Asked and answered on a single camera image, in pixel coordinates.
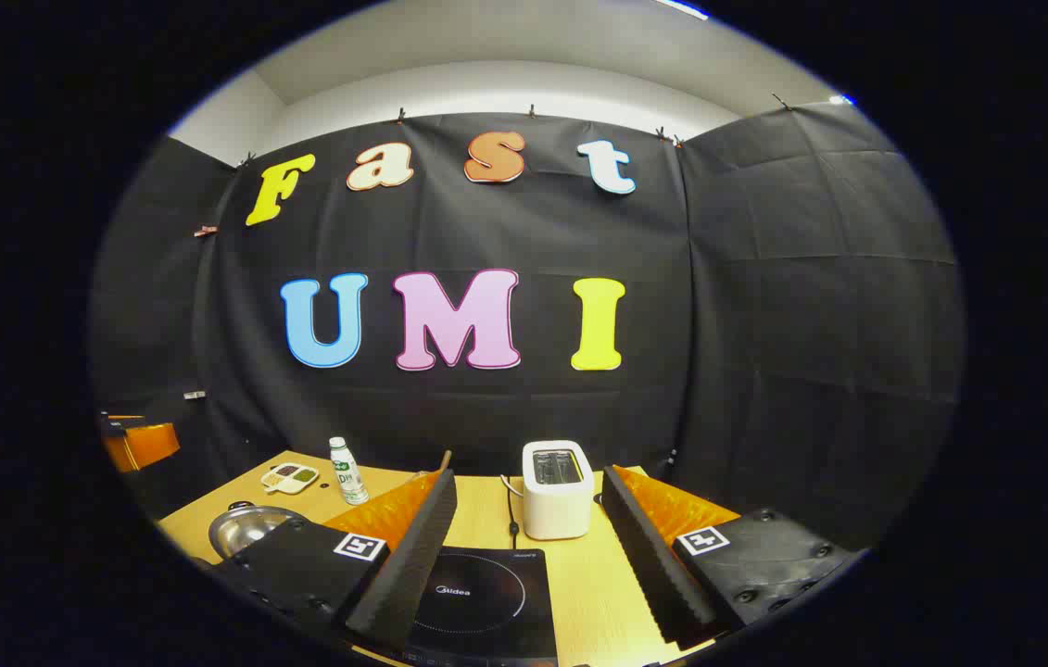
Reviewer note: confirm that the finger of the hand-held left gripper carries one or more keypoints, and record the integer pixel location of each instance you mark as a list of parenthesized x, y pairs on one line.
[(148, 445)]

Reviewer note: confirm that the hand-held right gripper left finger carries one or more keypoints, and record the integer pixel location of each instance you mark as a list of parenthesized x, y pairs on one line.
[(412, 556)]

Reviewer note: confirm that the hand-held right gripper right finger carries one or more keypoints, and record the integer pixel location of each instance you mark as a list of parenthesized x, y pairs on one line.
[(649, 556)]

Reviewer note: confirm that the black induction cooktop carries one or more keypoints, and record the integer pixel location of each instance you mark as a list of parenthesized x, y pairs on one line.
[(486, 602)]

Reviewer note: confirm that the white bottle with green label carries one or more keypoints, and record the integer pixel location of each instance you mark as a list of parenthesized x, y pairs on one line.
[(349, 477)]

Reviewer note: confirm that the white toaster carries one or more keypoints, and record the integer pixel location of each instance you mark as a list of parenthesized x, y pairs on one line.
[(557, 505)]

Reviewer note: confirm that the white divided seasoning dish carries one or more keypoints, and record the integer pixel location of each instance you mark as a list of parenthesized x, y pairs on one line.
[(290, 477)]

